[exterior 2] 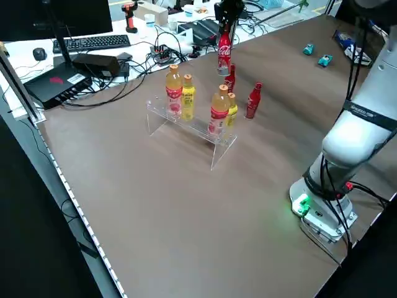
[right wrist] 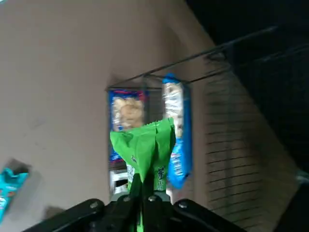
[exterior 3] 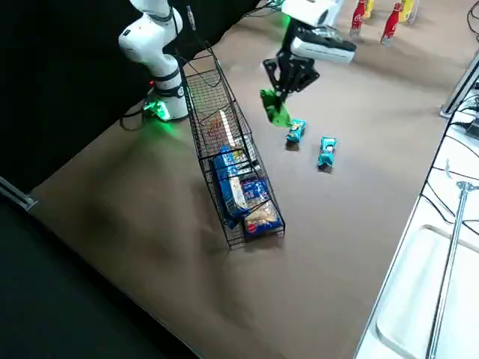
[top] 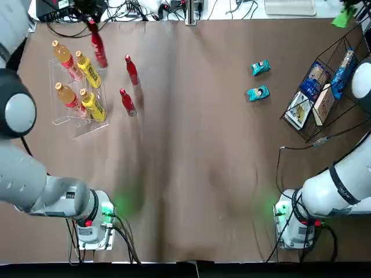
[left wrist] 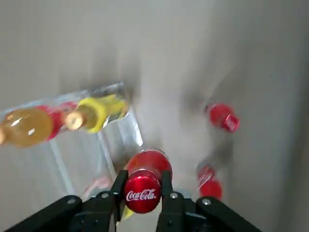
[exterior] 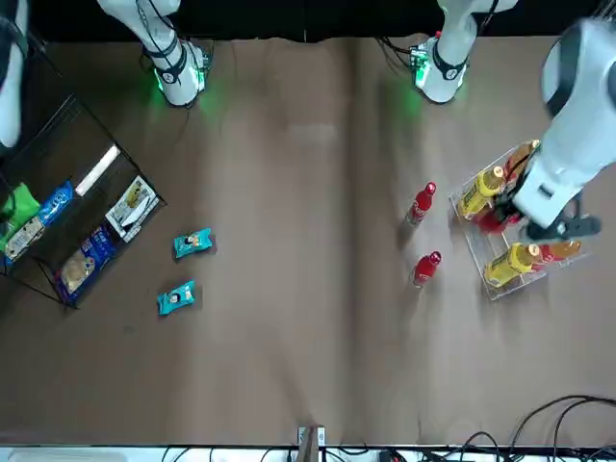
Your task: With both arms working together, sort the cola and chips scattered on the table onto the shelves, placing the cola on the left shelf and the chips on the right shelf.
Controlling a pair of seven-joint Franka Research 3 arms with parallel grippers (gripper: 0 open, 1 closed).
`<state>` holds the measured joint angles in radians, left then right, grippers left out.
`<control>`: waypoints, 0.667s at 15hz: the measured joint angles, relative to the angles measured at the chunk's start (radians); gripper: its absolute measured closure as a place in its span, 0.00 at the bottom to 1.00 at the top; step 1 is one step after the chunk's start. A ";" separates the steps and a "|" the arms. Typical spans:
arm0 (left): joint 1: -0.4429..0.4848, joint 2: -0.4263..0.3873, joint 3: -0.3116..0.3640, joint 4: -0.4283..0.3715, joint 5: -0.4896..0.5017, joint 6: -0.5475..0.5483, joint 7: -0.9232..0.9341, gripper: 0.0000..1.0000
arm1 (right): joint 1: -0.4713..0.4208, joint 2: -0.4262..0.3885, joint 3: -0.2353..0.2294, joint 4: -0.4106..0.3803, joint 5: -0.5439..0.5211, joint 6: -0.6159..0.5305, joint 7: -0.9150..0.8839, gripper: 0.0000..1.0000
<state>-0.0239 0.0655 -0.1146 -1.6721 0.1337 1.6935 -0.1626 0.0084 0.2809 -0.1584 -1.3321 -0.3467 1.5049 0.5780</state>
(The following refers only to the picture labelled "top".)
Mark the beige snack box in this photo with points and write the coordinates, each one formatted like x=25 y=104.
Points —
x=324 y=105

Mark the black mini computer red logo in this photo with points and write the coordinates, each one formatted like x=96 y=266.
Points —
x=49 y=8

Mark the aluminium profile post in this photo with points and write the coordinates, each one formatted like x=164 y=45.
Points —
x=191 y=13

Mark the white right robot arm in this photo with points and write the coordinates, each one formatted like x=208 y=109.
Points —
x=333 y=188

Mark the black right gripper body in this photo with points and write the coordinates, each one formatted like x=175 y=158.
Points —
x=354 y=5

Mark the orange tea bottle red label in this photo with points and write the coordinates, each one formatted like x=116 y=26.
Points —
x=65 y=58
x=69 y=98

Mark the white yellow snack packet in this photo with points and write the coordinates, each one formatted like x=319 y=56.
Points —
x=298 y=111

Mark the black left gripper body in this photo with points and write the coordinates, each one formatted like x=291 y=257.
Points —
x=87 y=8

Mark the yellow lemon tea bottle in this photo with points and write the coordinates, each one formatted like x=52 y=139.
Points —
x=88 y=71
x=94 y=107

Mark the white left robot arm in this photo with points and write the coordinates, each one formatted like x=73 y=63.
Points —
x=23 y=179

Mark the clear acrylic stepped shelf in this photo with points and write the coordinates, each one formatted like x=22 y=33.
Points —
x=87 y=128

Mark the white plastic tray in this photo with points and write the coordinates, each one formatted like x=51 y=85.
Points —
x=290 y=7

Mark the red cola bottle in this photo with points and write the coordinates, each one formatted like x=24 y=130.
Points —
x=127 y=102
x=131 y=71
x=98 y=49

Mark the teal chips packet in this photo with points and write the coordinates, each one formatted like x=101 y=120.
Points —
x=258 y=94
x=261 y=68

